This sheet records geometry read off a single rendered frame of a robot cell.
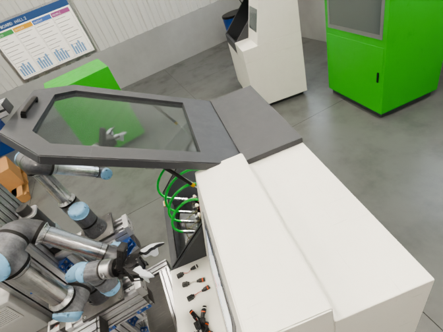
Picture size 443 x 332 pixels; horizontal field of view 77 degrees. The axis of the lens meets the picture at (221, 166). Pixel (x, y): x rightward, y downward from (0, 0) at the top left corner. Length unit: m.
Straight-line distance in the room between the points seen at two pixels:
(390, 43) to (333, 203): 2.73
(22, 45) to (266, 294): 7.58
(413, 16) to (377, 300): 3.17
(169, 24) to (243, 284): 7.56
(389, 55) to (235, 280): 3.16
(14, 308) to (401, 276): 1.73
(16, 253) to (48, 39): 6.81
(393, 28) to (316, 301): 3.10
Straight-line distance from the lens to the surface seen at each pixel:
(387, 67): 3.70
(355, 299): 0.88
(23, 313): 1.95
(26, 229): 1.35
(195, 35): 8.27
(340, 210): 1.03
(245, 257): 0.86
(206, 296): 1.51
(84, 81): 4.69
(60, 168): 1.83
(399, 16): 3.57
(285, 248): 0.86
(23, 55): 7.96
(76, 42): 7.81
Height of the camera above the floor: 2.27
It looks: 38 degrees down
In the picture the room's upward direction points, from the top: 21 degrees counter-clockwise
